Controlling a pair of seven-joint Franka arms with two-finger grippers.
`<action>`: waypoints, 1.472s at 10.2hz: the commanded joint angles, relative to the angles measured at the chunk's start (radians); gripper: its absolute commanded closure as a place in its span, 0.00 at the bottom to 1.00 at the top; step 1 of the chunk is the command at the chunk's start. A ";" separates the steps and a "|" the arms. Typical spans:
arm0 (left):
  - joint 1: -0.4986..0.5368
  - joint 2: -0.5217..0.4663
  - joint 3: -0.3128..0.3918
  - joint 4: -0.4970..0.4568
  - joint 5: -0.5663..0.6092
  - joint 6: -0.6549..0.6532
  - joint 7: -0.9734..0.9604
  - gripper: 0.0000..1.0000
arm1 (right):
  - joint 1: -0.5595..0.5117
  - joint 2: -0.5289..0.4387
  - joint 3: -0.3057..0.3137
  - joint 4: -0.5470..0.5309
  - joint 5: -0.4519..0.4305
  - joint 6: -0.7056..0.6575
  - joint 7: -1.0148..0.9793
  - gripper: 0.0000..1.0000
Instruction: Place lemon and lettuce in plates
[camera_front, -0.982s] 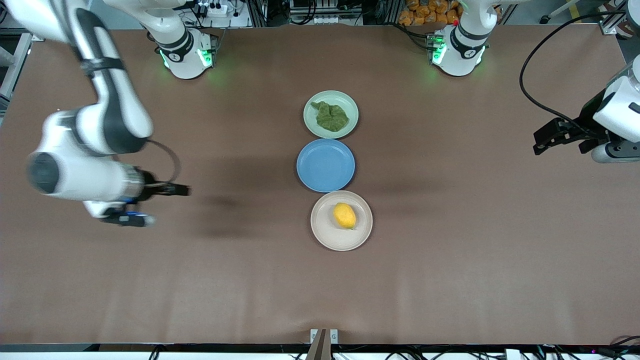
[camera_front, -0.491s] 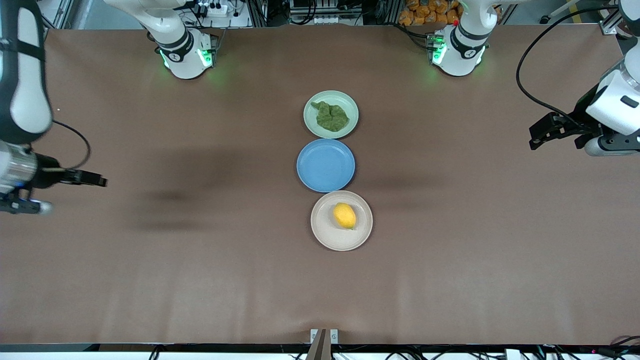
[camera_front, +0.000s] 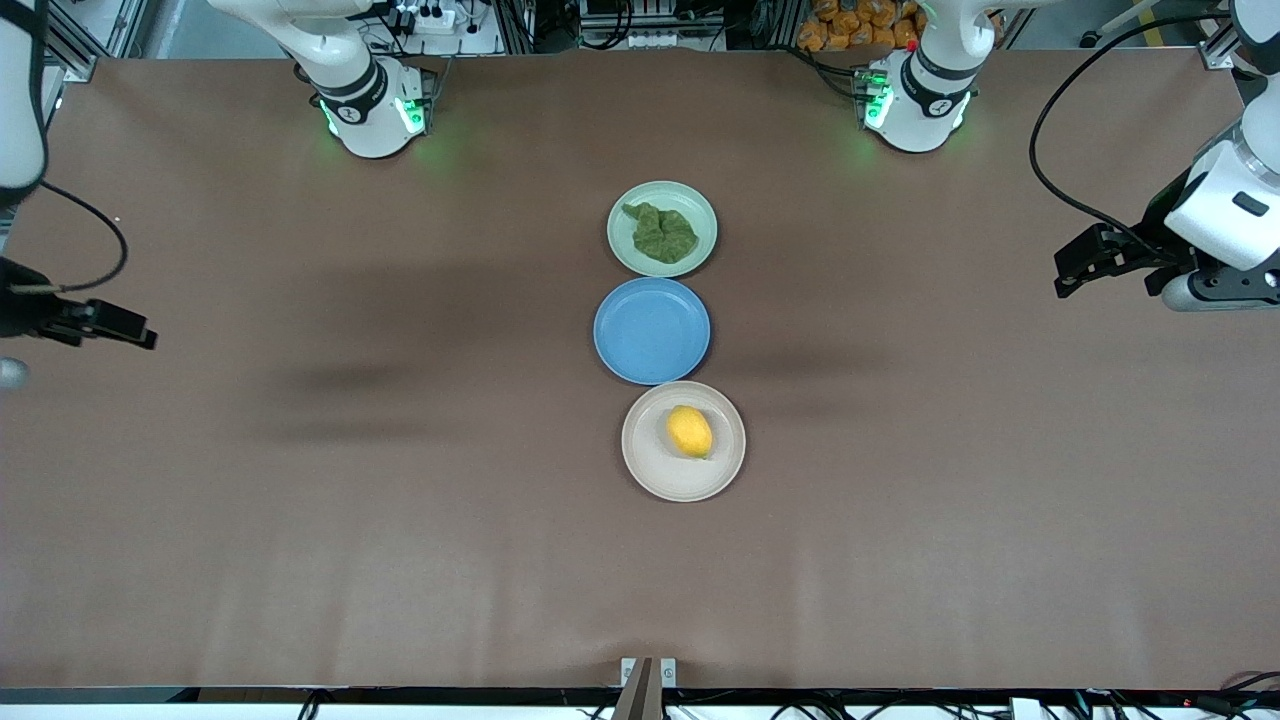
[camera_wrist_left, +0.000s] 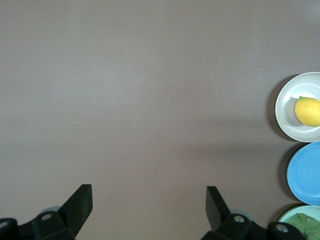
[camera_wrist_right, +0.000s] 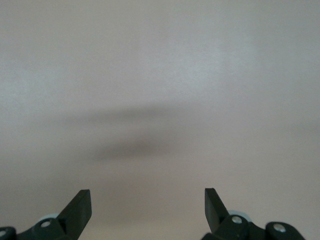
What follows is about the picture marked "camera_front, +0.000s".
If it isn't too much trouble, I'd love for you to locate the yellow lemon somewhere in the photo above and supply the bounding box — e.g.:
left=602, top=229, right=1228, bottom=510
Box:
left=667, top=405, right=714, bottom=461

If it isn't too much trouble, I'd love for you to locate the green lettuce leaf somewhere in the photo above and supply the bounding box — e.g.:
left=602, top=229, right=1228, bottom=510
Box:
left=621, top=202, right=700, bottom=265

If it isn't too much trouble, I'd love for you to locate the bag of orange fruits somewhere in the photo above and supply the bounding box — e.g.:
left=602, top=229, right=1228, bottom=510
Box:
left=797, top=0, right=926, bottom=53

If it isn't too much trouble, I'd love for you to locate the pale green round plate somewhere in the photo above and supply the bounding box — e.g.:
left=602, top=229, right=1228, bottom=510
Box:
left=606, top=180, right=719, bottom=279

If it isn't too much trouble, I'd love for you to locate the brown table cover sheet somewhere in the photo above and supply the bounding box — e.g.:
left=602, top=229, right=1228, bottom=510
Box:
left=0, top=45, right=1280, bottom=691

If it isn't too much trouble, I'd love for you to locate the white power strip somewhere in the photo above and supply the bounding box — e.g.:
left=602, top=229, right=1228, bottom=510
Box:
left=388, top=3, right=458, bottom=37

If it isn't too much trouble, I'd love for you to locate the blue round plate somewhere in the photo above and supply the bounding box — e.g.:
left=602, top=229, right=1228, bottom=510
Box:
left=593, top=277, right=712, bottom=386

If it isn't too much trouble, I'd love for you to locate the beige round plate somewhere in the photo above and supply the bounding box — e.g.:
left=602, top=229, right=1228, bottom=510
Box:
left=621, top=380, right=747, bottom=503

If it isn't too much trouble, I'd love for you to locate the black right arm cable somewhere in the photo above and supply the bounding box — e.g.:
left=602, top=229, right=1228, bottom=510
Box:
left=38, top=182, right=130, bottom=294

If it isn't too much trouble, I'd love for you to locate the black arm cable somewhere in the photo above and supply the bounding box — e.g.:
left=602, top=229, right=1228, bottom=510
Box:
left=38, top=182, right=130, bottom=294
left=1029, top=14, right=1233, bottom=243

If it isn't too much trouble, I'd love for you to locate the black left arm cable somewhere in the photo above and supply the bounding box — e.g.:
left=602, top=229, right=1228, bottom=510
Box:
left=1029, top=14, right=1233, bottom=243

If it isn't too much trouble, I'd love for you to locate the aluminium frame profile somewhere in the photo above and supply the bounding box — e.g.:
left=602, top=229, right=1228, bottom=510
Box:
left=1198, top=18, right=1253, bottom=73
left=40, top=0, right=151, bottom=83

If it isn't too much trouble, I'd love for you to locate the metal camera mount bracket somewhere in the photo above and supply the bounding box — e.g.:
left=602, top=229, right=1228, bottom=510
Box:
left=620, top=657, right=677, bottom=720

